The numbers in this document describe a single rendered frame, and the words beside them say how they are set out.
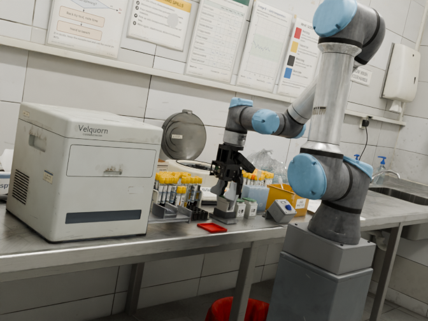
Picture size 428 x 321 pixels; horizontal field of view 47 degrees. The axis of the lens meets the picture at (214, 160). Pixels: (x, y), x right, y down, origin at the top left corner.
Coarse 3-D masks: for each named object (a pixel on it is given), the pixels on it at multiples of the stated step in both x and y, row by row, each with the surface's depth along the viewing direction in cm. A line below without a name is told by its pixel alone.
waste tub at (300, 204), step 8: (272, 184) 197; (272, 192) 193; (280, 192) 190; (288, 192) 188; (272, 200) 193; (288, 200) 188; (296, 200) 189; (304, 200) 194; (296, 208) 190; (304, 208) 195; (296, 216) 192
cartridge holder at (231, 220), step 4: (216, 208) 165; (212, 212) 168; (216, 212) 165; (220, 212) 164; (224, 212) 163; (228, 212) 163; (232, 212) 165; (212, 216) 166; (216, 216) 165; (220, 216) 164; (224, 216) 163; (228, 216) 164; (232, 216) 165; (220, 220) 163; (224, 220) 162; (228, 220) 162; (232, 220) 163; (236, 220) 165
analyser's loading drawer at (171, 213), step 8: (152, 208) 143; (160, 208) 140; (168, 208) 145; (176, 208) 142; (184, 208) 148; (152, 216) 140; (160, 216) 140; (168, 216) 141; (176, 216) 145; (184, 216) 146
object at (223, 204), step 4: (220, 200) 165; (224, 200) 164; (228, 200) 164; (220, 204) 165; (224, 204) 163; (228, 204) 163; (220, 208) 165; (224, 208) 163; (228, 208) 163; (232, 208) 165
